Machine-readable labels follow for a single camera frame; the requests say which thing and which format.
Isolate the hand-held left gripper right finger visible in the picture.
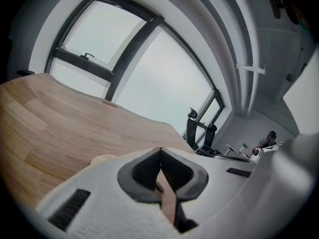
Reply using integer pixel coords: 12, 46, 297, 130
160, 147, 257, 234

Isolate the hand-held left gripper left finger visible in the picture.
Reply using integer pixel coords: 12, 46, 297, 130
36, 147, 181, 239

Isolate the beige round object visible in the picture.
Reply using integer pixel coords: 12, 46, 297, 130
90, 154, 117, 165

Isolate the white desk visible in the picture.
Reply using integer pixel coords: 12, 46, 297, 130
214, 142, 285, 163

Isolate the white round container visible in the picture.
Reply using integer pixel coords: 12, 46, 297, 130
250, 150, 262, 163

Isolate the black office chair with headrest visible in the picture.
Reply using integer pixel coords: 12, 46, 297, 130
185, 107, 200, 149

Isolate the white panel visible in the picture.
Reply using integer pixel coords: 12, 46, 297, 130
283, 50, 319, 138

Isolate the grey door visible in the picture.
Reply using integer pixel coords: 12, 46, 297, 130
259, 28, 303, 103

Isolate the black framed window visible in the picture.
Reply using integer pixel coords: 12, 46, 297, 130
46, 0, 225, 144

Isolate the white ceiling rail bracket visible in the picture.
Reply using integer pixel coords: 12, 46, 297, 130
236, 63, 266, 75

